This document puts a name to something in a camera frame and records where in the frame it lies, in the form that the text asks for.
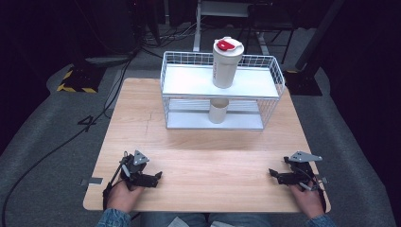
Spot black gripper strap cable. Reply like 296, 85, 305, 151
101, 150, 131, 212

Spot black metal frame chair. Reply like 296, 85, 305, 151
245, 0, 299, 65

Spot yellow black striped stand base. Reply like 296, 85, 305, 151
56, 66, 99, 95

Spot person's left hand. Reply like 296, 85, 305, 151
106, 180, 146, 215

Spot small beige cup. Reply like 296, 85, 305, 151
208, 97, 230, 125

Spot white metal stand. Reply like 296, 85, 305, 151
192, 0, 253, 53

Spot person's right hand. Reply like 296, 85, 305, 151
288, 183, 326, 219

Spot black slanted stand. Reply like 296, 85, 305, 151
283, 0, 346, 97

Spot white paper sheet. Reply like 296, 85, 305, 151
166, 216, 191, 227

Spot black floor cable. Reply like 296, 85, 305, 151
0, 56, 135, 227

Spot white wire shelf rack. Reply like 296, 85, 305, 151
160, 50, 286, 131

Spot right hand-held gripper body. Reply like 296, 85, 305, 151
283, 150, 323, 187

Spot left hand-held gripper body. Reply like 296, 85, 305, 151
118, 149, 150, 191

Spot person's legs in jeans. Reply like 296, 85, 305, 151
139, 212, 272, 227

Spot tall white cup red lid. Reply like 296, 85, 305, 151
212, 36, 245, 90

